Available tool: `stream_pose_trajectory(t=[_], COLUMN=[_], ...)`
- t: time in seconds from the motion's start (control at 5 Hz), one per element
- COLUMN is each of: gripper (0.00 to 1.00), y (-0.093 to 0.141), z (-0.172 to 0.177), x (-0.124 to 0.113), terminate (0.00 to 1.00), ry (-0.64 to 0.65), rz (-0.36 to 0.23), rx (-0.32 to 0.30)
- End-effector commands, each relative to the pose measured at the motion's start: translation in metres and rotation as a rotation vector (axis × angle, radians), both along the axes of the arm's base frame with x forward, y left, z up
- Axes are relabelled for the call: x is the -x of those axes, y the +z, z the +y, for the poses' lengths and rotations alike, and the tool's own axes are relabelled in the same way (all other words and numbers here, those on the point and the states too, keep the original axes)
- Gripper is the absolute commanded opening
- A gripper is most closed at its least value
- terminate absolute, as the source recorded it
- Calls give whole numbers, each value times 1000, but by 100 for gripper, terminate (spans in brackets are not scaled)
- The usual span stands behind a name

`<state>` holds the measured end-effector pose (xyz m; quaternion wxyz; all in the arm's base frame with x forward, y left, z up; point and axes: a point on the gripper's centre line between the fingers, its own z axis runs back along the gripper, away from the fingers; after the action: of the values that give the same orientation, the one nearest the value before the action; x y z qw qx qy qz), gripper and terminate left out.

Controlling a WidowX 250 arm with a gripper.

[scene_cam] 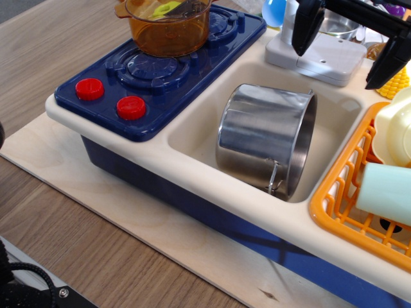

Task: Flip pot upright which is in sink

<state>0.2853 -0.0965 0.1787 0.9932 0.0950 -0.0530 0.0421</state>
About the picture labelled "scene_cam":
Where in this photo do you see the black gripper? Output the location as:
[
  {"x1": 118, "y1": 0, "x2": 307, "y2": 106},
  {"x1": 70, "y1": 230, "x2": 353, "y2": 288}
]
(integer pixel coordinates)
[{"x1": 292, "y1": 0, "x2": 410, "y2": 90}]

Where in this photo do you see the stainless steel pot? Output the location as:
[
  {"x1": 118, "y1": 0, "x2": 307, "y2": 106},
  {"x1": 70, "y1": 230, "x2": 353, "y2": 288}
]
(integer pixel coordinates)
[{"x1": 216, "y1": 83, "x2": 317, "y2": 201}]

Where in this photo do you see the cream and blue toy sink unit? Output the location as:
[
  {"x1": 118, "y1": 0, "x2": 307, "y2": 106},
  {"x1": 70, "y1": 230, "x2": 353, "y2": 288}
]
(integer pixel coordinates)
[{"x1": 46, "y1": 30, "x2": 410, "y2": 307}]

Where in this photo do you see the amber transparent plastic pot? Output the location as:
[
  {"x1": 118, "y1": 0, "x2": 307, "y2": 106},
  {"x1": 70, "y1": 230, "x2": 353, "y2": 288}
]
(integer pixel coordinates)
[{"x1": 114, "y1": 1, "x2": 212, "y2": 57}]

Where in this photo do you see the green toy item in pot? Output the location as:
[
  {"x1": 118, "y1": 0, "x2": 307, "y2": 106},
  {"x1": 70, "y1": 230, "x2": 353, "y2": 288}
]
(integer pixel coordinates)
[{"x1": 152, "y1": 1, "x2": 181, "y2": 18}]

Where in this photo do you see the steel bowl in background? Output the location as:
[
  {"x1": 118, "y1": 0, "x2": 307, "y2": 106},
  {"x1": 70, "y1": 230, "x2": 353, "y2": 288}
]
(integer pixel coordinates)
[{"x1": 319, "y1": 10, "x2": 360, "y2": 40}]

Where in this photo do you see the grey toy faucet base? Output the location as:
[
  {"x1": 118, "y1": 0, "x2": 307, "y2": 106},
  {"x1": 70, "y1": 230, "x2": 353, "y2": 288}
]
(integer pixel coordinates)
[{"x1": 265, "y1": 1, "x2": 366, "y2": 87}]

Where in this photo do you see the yellow toy corn cob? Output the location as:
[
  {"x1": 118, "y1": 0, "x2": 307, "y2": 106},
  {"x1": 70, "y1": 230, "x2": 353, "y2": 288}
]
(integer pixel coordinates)
[{"x1": 376, "y1": 67, "x2": 410, "y2": 99}]

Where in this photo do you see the blue plastic toy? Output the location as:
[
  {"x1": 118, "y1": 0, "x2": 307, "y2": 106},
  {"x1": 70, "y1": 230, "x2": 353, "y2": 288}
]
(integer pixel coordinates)
[{"x1": 261, "y1": 0, "x2": 286, "y2": 28}]

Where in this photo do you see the cream plastic toy dish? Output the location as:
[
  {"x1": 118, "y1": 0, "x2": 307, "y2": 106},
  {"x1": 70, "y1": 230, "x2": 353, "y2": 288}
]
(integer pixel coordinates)
[{"x1": 372, "y1": 87, "x2": 410, "y2": 168}]

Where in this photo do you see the light green plastic cup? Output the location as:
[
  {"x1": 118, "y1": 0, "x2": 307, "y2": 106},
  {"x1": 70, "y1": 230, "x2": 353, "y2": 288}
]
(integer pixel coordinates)
[{"x1": 356, "y1": 162, "x2": 410, "y2": 226}]

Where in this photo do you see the orange plastic dish rack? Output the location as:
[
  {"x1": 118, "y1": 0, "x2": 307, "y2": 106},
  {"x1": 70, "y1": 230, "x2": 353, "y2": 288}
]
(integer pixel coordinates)
[{"x1": 309, "y1": 102, "x2": 410, "y2": 271}]

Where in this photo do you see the red stove knob right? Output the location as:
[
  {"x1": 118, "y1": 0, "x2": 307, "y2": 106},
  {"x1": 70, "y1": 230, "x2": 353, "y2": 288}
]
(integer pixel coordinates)
[{"x1": 116, "y1": 96, "x2": 146, "y2": 121}]

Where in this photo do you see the red stove knob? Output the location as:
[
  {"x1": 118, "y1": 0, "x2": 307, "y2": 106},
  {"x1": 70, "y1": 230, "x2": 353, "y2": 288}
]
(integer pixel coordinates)
[
  {"x1": 75, "y1": 78, "x2": 105, "y2": 101},
  {"x1": 116, "y1": 96, "x2": 146, "y2": 121}
]

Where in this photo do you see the blue toy stovetop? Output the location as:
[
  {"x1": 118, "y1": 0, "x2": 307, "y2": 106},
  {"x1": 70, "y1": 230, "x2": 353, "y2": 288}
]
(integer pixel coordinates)
[{"x1": 54, "y1": 4, "x2": 267, "y2": 142}]

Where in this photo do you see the red stove knob left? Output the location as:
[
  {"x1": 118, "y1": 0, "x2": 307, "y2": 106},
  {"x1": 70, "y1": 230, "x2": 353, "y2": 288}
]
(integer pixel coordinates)
[{"x1": 75, "y1": 78, "x2": 105, "y2": 101}]

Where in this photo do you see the light plywood base board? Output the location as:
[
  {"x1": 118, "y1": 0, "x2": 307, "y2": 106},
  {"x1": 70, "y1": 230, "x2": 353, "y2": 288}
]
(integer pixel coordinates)
[{"x1": 1, "y1": 115, "x2": 347, "y2": 307}]

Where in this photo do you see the black cable and mount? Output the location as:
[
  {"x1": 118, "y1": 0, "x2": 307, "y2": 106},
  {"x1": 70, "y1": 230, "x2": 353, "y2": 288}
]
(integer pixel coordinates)
[{"x1": 0, "y1": 121, "x2": 99, "y2": 308}]

